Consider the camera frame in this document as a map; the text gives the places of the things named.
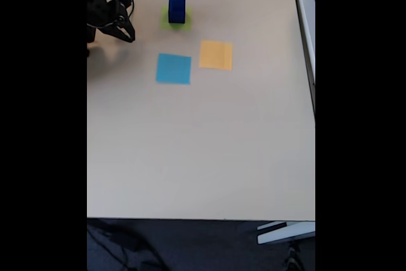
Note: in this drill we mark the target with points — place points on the orange paper square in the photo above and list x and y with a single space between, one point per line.
216 55

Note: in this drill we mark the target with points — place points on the white neighbouring table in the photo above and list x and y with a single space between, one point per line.
306 30

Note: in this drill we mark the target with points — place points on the light blue paper square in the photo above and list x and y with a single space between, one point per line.
173 69

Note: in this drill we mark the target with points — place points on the green paper square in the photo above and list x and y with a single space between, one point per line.
164 22

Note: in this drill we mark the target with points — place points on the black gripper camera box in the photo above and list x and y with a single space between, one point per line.
125 0

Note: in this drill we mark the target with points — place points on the large blue cube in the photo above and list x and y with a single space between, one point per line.
176 17

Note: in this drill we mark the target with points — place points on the white table foot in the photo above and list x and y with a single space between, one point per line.
285 233

